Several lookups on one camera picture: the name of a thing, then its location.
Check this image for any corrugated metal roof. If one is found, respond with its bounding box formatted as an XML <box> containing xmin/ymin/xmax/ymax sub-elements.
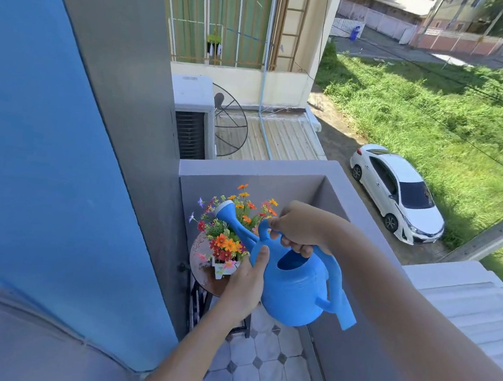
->
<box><xmin>211</xmin><ymin>102</ymin><xmax>333</xmax><ymax>173</ymax></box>

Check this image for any person's right hand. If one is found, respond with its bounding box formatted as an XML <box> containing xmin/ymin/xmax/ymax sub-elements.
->
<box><xmin>264</xmin><ymin>198</ymin><xmax>351</xmax><ymax>263</ymax></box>

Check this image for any person's left forearm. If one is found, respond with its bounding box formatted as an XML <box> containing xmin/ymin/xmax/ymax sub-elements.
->
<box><xmin>131</xmin><ymin>300</ymin><xmax>239</xmax><ymax>381</ymax></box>

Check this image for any white flower pot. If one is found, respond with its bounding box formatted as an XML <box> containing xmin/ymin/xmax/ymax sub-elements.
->
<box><xmin>209</xmin><ymin>257</ymin><xmax>241</xmax><ymax>282</ymax></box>

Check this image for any grey drain pipe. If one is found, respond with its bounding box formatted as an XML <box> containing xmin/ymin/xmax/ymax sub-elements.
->
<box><xmin>251</xmin><ymin>0</ymin><xmax>293</xmax><ymax>161</ymax></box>

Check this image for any overhead power cable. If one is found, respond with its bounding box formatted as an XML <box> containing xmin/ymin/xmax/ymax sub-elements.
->
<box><xmin>336</xmin><ymin>35</ymin><xmax>503</xmax><ymax>116</ymax></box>

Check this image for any wooden ladder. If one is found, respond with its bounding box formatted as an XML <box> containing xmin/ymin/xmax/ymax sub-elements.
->
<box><xmin>268</xmin><ymin>0</ymin><xmax>314</xmax><ymax>75</ymax></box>

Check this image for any white car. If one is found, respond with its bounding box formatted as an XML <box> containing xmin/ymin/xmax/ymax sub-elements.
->
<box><xmin>340</xmin><ymin>141</ymin><xmax>454</xmax><ymax>249</ymax></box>

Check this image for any blue plastic watering can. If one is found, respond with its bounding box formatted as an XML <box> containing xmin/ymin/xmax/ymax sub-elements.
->
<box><xmin>203</xmin><ymin>198</ymin><xmax>370</xmax><ymax>335</ymax></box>

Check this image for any white fence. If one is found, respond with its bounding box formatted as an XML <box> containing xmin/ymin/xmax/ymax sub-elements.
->
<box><xmin>330</xmin><ymin>0</ymin><xmax>422</xmax><ymax>47</ymax></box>

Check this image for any grey tiled awning roof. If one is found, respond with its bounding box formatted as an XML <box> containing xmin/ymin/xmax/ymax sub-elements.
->
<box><xmin>390</xmin><ymin>253</ymin><xmax>503</xmax><ymax>381</ymax></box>

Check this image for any white air conditioner unit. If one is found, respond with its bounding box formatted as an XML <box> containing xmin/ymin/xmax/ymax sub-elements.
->
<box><xmin>162</xmin><ymin>73</ymin><xmax>225</xmax><ymax>164</ymax></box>

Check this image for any black satellite dish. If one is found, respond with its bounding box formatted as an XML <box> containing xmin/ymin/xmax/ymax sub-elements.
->
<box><xmin>204</xmin><ymin>83</ymin><xmax>254</xmax><ymax>160</ymax></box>

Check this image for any person's right forearm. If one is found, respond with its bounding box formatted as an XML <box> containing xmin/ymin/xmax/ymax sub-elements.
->
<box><xmin>301</xmin><ymin>215</ymin><xmax>503</xmax><ymax>381</ymax></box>

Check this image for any window with metal bars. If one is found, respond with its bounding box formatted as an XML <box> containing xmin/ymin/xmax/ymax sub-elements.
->
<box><xmin>149</xmin><ymin>0</ymin><xmax>285</xmax><ymax>74</ymax></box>

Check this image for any colourful flower bouquet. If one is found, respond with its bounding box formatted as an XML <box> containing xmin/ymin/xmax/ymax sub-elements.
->
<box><xmin>183</xmin><ymin>177</ymin><xmax>282</xmax><ymax>275</ymax></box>

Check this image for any person's left hand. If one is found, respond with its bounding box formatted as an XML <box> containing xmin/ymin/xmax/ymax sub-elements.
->
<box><xmin>216</xmin><ymin>240</ymin><xmax>271</xmax><ymax>326</ymax></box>

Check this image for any round brown side table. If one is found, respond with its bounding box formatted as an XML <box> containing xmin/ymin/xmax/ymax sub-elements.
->
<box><xmin>180</xmin><ymin>230</ymin><xmax>263</xmax><ymax>338</ymax></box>

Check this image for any green curtain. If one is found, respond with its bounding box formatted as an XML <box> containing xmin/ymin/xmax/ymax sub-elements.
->
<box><xmin>152</xmin><ymin>0</ymin><xmax>274</xmax><ymax>71</ymax></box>

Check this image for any concrete utility pole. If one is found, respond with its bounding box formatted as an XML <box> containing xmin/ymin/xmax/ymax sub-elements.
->
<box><xmin>439</xmin><ymin>183</ymin><xmax>503</xmax><ymax>271</ymax></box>

